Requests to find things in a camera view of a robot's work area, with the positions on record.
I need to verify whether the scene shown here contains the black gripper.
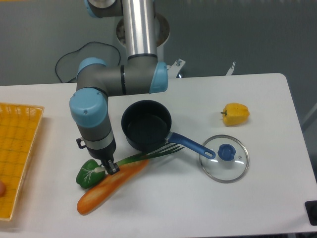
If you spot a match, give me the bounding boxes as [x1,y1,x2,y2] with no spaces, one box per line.
[87,142,120,175]

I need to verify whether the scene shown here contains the green onion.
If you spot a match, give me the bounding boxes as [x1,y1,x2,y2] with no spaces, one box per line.
[105,142,184,177]

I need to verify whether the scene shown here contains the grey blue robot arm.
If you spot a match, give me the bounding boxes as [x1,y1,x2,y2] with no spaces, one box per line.
[69,0,168,175]

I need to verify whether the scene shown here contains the green bell pepper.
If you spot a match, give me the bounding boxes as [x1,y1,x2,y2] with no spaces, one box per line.
[76,159,106,189]

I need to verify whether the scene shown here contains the orange baguette bread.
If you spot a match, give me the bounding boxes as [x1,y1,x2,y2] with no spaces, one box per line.
[77,159,149,215]

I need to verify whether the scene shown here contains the yellow woven basket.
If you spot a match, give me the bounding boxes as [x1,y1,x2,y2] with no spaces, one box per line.
[0,103,44,221]

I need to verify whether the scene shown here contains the glass lid blue knob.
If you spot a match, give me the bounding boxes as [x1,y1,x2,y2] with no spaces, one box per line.
[199,134,250,183]

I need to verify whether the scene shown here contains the yellow bell pepper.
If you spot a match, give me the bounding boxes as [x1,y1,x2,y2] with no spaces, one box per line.
[220,103,250,126]

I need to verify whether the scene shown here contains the black corner device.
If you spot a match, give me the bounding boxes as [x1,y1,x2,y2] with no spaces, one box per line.
[305,200,317,226]

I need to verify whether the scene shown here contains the black saucepan blue handle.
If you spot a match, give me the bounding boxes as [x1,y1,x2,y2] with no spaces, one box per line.
[121,100,216,160]

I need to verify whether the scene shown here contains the black cable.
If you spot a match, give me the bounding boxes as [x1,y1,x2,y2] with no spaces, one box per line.
[54,41,122,83]

